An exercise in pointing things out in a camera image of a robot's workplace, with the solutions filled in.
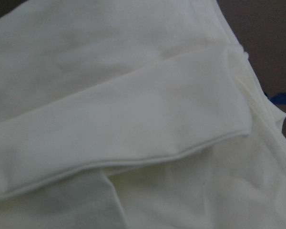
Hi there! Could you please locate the cream long sleeve shirt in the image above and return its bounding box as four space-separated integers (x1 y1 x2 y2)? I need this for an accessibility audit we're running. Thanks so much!
0 0 286 229

